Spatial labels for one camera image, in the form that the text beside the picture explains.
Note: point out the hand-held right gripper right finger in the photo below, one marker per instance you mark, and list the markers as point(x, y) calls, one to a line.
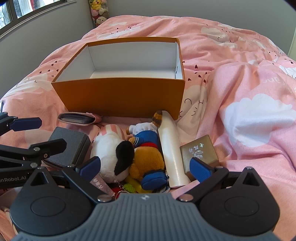
point(201, 169)

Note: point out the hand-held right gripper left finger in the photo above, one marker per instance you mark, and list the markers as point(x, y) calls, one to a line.
point(89, 167)

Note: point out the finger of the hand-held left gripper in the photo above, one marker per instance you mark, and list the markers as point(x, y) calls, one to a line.
point(46, 148)
point(25, 123)

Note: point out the pink card packet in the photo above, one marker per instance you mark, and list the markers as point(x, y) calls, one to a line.
point(101, 185)

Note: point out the white dog plush black ear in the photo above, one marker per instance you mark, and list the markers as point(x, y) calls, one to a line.
point(106, 150)

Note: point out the dark grey square box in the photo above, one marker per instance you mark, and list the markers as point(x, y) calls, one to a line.
point(74, 142)

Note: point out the red knit charm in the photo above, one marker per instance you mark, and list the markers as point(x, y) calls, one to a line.
point(113, 187)

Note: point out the white bottle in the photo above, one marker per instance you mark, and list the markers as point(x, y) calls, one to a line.
point(171, 157)

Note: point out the orange knit fruit charm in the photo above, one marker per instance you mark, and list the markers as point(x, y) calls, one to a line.
point(129, 188)

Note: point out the pink fabric pouch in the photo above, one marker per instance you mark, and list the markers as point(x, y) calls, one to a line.
point(96, 117)

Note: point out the yellow toy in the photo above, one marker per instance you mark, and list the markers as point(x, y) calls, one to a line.
point(137, 184)

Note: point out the brown bear plush blue outfit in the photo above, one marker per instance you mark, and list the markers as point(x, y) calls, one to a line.
point(145, 162)

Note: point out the orange cardboard box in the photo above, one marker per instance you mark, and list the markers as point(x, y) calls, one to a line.
point(120, 97)

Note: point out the gold square box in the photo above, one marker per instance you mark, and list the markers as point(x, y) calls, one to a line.
point(201, 147)

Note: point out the pink cloud print blanket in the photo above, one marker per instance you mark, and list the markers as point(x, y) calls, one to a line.
point(231, 69)

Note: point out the window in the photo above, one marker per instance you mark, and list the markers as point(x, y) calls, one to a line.
point(23, 10)

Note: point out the column of plush toys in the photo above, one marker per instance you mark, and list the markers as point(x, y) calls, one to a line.
point(99, 14)

